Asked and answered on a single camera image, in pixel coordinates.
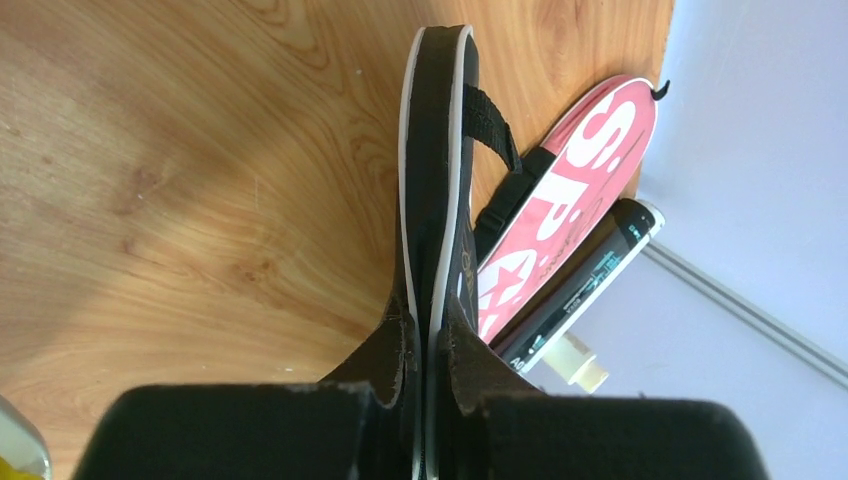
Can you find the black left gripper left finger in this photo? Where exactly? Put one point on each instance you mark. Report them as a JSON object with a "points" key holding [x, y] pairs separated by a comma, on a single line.
{"points": [[359, 422]]}

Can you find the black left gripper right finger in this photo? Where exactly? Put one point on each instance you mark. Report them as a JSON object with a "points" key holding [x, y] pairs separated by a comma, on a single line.
{"points": [[495, 425]]}

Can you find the black shuttlecock tube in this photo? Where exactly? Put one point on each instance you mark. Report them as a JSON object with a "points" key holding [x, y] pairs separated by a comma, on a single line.
{"points": [[618, 237]]}

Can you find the black racket cover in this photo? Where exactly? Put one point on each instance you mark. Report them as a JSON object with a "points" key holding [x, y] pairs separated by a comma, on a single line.
{"points": [[437, 262]]}

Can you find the pink racket cover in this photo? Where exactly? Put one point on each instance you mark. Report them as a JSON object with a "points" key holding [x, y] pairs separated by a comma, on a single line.
{"points": [[536, 219]]}

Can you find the cream bottle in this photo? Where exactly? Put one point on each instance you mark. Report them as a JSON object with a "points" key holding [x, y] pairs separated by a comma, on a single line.
{"points": [[576, 363]]}

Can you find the white vegetable tray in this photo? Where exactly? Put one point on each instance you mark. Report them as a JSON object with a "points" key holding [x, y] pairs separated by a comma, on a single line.
{"points": [[23, 448]]}

